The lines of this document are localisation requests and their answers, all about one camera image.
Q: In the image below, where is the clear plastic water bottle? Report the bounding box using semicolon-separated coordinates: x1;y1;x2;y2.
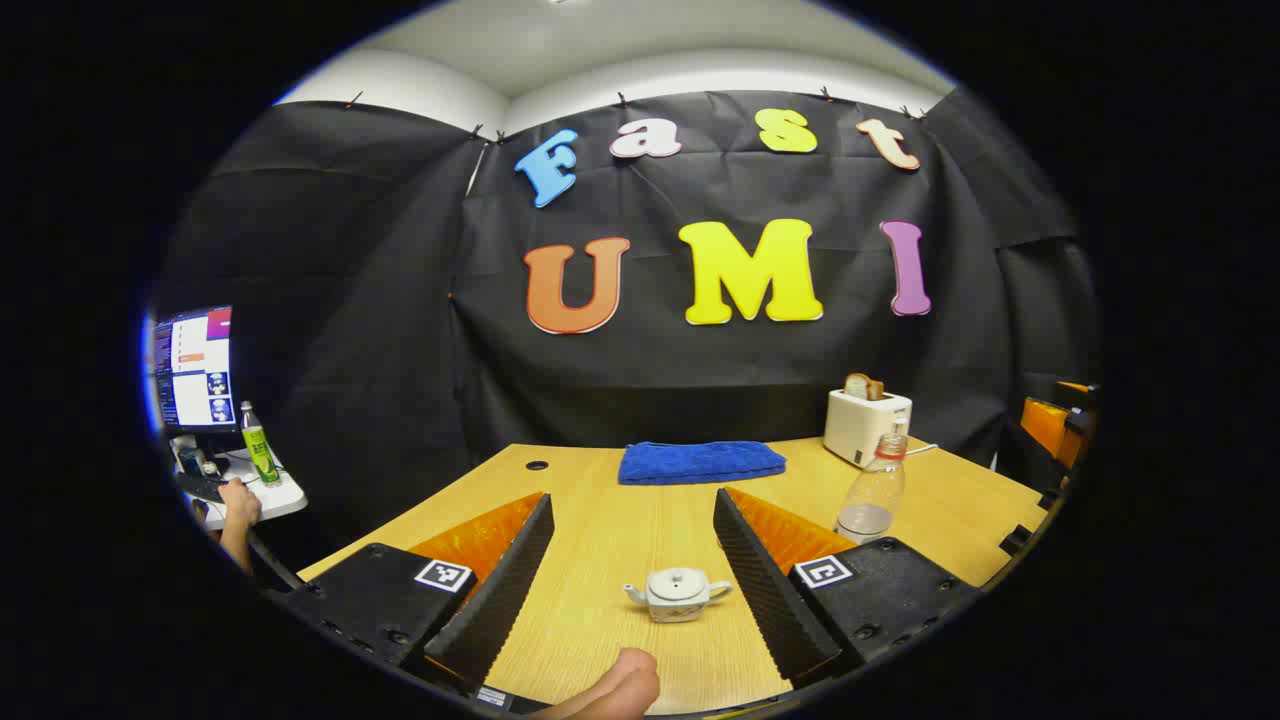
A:
835;432;909;546

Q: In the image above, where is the white side table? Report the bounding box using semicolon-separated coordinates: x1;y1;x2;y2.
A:
170;445;309;531

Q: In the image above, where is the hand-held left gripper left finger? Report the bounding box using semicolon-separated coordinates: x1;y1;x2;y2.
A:
265;490;556;701

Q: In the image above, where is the green drink bottle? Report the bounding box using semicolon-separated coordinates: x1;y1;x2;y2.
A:
240;401;281;487

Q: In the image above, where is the white floral teacup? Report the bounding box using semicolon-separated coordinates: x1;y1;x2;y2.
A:
624;567;734;624

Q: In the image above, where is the computer monitor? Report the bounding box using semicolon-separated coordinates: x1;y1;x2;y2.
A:
150;305;236;433

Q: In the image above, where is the black backdrop cloth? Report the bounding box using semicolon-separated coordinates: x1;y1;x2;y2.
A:
160;88;1101;549

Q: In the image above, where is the blue towel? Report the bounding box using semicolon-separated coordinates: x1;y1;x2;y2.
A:
617;441;788;487

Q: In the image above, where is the white toaster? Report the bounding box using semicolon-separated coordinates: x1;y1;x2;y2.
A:
823;388;914;469

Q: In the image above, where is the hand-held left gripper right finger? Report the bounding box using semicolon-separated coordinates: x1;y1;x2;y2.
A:
712;486;986;691

